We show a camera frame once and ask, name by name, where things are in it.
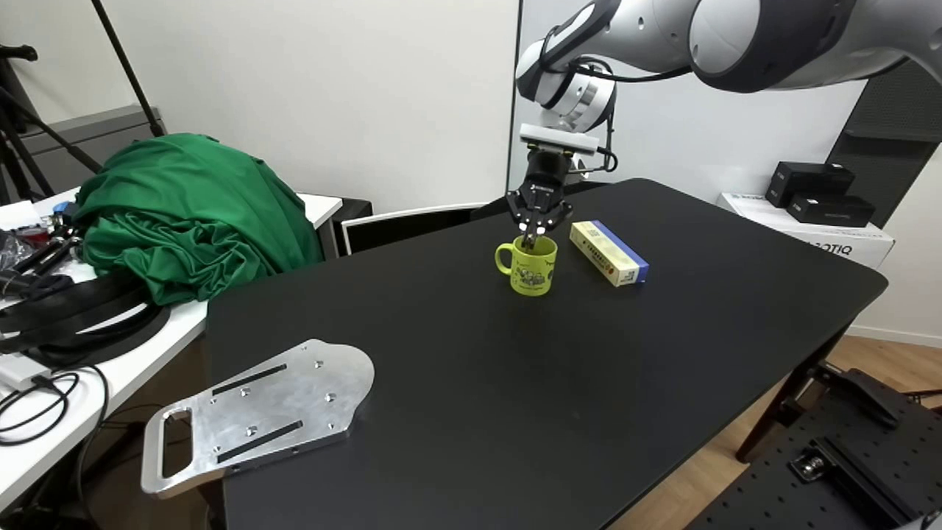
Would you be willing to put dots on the white and blue box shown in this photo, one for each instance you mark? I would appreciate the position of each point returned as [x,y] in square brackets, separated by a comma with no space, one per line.
[609,253]

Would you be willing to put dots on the black stand pole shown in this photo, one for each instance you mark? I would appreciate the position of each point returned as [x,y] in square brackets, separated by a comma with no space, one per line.
[128,72]

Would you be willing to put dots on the black device box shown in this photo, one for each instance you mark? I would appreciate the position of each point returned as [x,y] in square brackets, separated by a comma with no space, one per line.
[808,181]

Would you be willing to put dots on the black optical breadboard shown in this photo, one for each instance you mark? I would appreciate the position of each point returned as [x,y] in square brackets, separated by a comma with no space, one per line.
[767,490]

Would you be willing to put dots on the silver metal mounting plate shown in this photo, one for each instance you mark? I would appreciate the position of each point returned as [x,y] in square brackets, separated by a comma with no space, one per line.
[282,399]

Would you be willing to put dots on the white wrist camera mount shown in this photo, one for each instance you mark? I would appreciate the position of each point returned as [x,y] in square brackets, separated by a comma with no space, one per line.
[555,137]

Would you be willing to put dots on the black wall panel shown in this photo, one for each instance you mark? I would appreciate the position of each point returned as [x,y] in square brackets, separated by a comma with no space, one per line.
[899,149]

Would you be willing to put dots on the white side table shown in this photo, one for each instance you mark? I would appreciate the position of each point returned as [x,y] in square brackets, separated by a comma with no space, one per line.
[147,355]

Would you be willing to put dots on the black camera tripod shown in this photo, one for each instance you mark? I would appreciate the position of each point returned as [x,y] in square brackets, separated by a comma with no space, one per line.
[16,149]

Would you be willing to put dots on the dark table leg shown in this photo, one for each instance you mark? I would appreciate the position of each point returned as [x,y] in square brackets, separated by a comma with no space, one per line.
[774,415]

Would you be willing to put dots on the flat black device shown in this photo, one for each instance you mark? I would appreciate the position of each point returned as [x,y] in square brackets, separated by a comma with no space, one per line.
[830,209]

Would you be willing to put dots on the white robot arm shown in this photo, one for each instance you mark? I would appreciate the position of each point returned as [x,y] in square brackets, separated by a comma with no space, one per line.
[767,38]

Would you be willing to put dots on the white cardboard box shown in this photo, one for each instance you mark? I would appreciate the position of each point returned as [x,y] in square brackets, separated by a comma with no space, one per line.
[843,243]

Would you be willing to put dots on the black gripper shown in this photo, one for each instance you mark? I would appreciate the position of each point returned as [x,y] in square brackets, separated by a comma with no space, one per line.
[546,181]

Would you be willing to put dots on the green cloth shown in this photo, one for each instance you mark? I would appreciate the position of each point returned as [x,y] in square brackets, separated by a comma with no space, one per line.
[185,215]

